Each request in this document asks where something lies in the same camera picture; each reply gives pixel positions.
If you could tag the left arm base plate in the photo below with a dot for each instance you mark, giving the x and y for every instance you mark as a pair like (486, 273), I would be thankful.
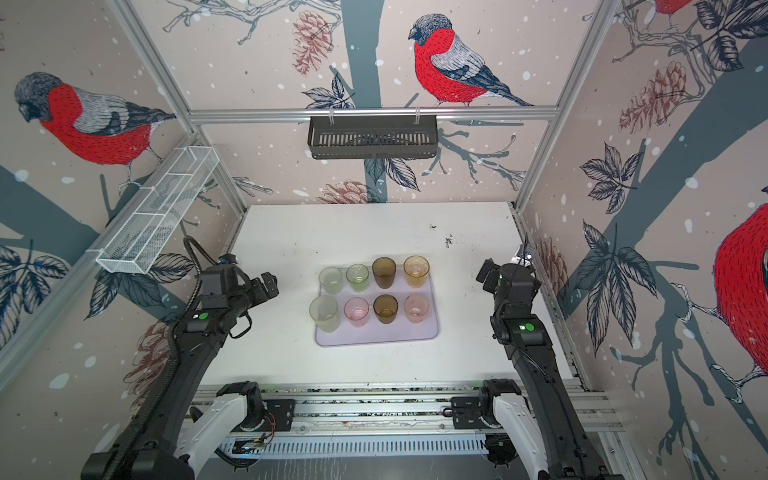
(269, 416)

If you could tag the brown textured tall glass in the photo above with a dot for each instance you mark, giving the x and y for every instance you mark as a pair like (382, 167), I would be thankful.
(384, 270)

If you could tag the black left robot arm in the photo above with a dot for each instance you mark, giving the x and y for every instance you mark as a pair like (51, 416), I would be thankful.
(154, 444)

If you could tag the black wall basket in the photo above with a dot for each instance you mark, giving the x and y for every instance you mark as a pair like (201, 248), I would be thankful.
(373, 137)

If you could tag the pink clear glass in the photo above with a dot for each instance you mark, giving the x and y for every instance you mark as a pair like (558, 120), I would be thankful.
(357, 311)

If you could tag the brown textured short glass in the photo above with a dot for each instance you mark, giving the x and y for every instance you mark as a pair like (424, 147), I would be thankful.
(386, 308)

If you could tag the lilac plastic tray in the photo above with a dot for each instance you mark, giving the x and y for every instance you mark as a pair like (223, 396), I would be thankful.
(373, 331)

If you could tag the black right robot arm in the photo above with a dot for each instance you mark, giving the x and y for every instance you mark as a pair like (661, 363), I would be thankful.
(538, 416)

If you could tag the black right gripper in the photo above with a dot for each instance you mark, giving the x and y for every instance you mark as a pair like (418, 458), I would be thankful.
(492, 282)

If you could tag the pale green frosted tall glass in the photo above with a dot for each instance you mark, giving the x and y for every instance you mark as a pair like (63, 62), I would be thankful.
(324, 312)

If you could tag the pale green textured glass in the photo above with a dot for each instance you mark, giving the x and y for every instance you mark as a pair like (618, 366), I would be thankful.
(331, 280)

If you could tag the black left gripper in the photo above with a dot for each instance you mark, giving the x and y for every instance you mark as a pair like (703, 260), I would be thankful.
(260, 292)

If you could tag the yellow clear glass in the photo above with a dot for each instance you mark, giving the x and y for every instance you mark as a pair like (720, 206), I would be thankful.
(417, 270)

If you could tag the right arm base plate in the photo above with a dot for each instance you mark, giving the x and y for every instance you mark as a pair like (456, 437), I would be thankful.
(472, 413)

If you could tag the white wire mesh shelf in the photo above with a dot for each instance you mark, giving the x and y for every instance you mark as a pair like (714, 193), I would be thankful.
(140, 240)

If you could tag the pink frosted glass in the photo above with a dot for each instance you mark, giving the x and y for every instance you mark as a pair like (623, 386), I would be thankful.
(416, 308)

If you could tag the clear green glass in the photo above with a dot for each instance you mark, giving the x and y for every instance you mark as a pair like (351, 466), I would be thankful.
(358, 277)

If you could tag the aluminium mounting rail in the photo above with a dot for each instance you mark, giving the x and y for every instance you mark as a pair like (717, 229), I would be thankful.
(389, 408)

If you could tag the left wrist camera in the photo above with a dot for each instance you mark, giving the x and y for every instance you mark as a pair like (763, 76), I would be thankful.
(223, 279)

